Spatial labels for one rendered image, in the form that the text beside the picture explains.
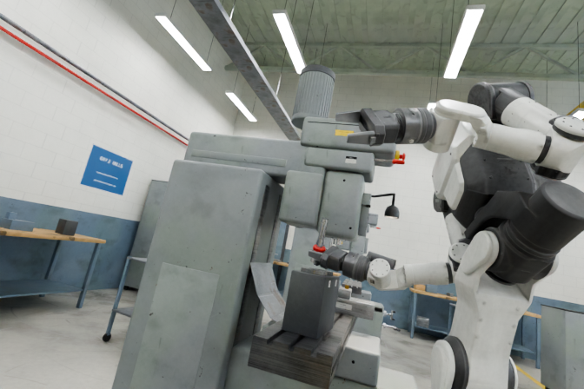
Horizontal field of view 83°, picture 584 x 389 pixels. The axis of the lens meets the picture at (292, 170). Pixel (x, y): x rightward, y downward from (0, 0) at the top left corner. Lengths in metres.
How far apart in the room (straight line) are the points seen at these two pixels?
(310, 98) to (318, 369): 1.27
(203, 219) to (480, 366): 1.19
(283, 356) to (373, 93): 8.55
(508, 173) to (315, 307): 0.69
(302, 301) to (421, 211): 7.28
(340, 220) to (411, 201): 6.79
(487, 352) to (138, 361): 1.38
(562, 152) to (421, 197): 7.51
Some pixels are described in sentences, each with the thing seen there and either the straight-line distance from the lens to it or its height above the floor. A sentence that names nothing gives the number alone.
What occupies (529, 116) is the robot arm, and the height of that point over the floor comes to 1.64.
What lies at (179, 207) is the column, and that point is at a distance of 1.73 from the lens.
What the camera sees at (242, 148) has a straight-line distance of 1.79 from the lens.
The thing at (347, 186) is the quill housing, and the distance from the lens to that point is 1.61.
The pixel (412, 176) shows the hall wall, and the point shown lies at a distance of 8.46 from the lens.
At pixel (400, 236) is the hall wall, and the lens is 8.20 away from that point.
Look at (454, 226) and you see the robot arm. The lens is 1.29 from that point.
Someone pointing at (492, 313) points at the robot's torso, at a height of 1.16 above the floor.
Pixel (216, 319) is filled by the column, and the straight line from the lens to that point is 1.61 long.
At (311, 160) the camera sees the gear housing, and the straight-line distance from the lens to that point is 1.64.
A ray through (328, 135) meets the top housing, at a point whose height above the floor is 1.79.
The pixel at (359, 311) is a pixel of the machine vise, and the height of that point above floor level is 0.99.
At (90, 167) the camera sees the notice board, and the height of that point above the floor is 1.87.
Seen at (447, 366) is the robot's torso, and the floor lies 1.00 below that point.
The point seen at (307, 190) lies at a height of 1.50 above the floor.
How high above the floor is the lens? 1.22
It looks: 13 degrees up
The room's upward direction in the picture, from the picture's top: 11 degrees clockwise
